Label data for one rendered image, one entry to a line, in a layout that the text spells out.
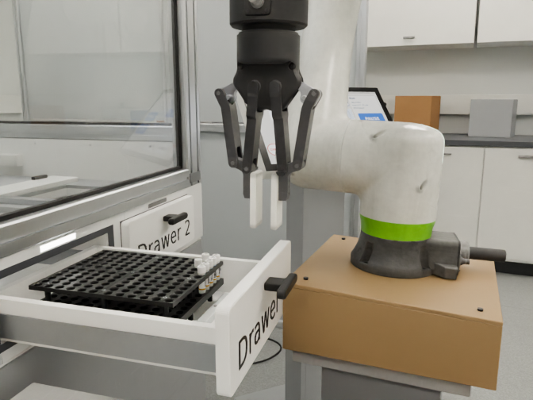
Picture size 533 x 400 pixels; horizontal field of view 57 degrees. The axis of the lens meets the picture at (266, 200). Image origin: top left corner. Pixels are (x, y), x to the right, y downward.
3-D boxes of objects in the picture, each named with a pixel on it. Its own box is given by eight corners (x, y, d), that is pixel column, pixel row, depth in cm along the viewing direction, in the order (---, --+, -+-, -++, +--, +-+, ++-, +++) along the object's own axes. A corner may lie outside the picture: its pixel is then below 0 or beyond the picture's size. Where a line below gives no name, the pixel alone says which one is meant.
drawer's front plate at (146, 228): (194, 238, 122) (193, 194, 120) (132, 278, 94) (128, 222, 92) (188, 238, 122) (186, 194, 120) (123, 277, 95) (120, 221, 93)
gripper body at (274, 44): (223, 27, 56) (224, 110, 57) (296, 25, 53) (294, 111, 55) (244, 36, 63) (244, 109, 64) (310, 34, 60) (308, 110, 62)
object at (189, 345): (278, 296, 82) (278, 261, 81) (220, 378, 58) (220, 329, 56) (73, 273, 93) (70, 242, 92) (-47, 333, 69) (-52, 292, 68)
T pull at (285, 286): (297, 281, 71) (297, 272, 70) (285, 301, 63) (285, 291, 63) (273, 278, 72) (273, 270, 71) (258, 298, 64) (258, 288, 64)
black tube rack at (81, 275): (224, 298, 80) (223, 260, 79) (174, 349, 64) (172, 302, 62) (105, 284, 86) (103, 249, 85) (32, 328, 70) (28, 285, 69)
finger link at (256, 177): (255, 173, 60) (250, 172, 60) (254, 228, 61) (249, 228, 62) (262, 170, 63) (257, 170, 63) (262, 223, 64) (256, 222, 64)
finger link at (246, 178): (252, 158, 61) (229, 157, 61) (251, 198, 62) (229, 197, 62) (255, 157, 62) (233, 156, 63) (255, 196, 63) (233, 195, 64)
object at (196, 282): (223, 264, 79) (223, 260, 79) (173, 307, 63) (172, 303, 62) (212, 263, 80) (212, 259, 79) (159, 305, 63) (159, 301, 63)
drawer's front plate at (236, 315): (290, 301, 83) (290, 239, 81) (230, 400, 56) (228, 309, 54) (280, 301, 84) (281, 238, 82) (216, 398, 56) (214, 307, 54)
